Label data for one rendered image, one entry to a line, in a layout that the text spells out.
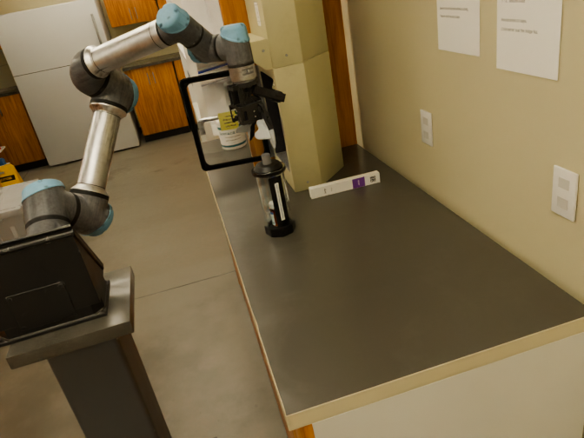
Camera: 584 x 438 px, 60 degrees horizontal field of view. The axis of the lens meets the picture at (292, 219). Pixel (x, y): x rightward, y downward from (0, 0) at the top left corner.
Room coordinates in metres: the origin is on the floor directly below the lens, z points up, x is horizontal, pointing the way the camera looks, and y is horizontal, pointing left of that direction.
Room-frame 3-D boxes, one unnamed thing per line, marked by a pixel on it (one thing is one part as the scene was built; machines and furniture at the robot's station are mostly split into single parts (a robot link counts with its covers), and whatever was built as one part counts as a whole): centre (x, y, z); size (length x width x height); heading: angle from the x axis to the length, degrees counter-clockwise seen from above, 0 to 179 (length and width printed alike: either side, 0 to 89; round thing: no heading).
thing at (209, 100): (2.09, 0.19, 1.19); 0.30 x 0.01 x 0.40; 91
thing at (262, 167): (1.50, 0.04, 1.18); 0.09 x 0.09 x 0.07
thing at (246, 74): (1.48, 0.06, 1.46); 0.08 x 0.08 x 0.05
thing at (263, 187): (1.50, 0.04, 1.06); 0.11 x 0.11 x 0.21
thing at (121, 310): (1.26, 0.67, 0.92); 0.32 x 0.32 x 0.04; 11
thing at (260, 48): (1.93, 0.05, 1.46); 0.32 x 0.12 x 0.10; 10
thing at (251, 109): (1.48, 0.07, 1.38); 0.09 x 0.08 x 0.12; 119
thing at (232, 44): (1.49, 0.06, 1.54); 0.09 x 0.08 x 0.11; 56
